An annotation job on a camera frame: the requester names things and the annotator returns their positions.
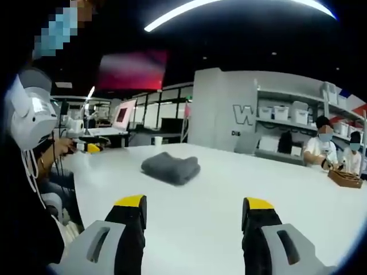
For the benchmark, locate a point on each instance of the brown wooden tray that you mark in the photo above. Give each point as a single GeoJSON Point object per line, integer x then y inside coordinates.
{"type": "Point", "coordinates": [345, 179]}

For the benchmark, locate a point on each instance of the white framed monitor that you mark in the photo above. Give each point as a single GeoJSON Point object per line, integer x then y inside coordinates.
{"type": "Point", "coordinates": [124, 115]}

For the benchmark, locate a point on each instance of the grey metal shelf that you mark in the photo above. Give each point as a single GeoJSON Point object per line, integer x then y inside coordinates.
{"type": "Point", "coordinates": [304, 126]}

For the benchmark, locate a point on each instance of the white ceiling light strip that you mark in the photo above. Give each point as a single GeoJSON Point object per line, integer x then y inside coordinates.
{"type": "Point", "coordinates": [229, 5]}

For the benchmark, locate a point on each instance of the grey towel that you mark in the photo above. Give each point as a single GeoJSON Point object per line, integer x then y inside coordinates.
{"type": "Point", "coordinates": [171, 168]}

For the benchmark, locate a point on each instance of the person's dark clothing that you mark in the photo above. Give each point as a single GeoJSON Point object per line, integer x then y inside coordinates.
{"type": "Point", "coordinates": [20, 217]}

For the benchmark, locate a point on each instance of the person's left hand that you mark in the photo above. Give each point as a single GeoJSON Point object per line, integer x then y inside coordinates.
{"type": "Point", "coordinates": [64, 149]}

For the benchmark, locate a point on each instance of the black backpack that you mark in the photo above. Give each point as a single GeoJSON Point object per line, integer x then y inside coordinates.
{"type": "Point", "coordinates": [285, 142]}

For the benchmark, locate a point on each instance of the group of white storage boxes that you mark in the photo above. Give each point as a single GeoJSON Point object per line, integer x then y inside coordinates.
{"type": "Point", "coordinates": [299, 113]}

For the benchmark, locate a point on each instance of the white box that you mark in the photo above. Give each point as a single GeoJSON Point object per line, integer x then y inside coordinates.
{"type": "Point", "coordinates": [268, 144]}

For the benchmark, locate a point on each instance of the white paper cup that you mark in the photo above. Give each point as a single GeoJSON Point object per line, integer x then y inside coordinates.
{"type": "Point", "coordinates": [158, 141]}

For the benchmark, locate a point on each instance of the red ceiling screen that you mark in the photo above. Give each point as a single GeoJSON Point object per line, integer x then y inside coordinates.
{"type": "Point", "coordinates": [132, 70]}

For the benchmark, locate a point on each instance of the white head-mounted device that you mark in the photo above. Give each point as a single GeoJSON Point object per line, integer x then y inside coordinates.
{"type": "Point", "coordinates": [30, 114]}

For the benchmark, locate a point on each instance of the person's legs in jeans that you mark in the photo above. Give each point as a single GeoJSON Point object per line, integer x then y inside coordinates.
{"type": "Point", "coordinates": [58, 183]}

